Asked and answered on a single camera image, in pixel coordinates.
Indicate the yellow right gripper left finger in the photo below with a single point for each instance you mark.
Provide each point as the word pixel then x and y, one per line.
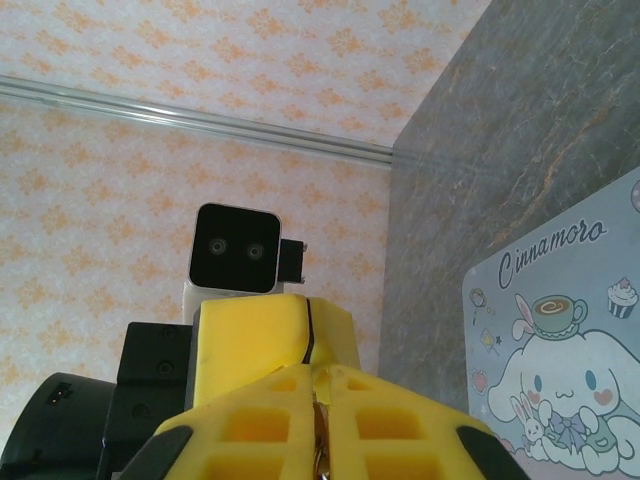
pixel 250 400

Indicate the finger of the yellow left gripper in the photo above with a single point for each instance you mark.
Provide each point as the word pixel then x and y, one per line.
pixel 245 340
pixel 335 340

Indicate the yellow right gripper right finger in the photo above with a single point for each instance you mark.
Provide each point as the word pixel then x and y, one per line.
pixel 400 400

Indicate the blue cartoon tin box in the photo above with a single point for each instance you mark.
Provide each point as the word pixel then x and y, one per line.
pixel 550 350

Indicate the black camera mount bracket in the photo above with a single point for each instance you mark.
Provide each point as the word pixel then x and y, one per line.
pixel 292 260

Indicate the silver white wall rail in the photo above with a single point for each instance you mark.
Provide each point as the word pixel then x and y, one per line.
pixel 200 122

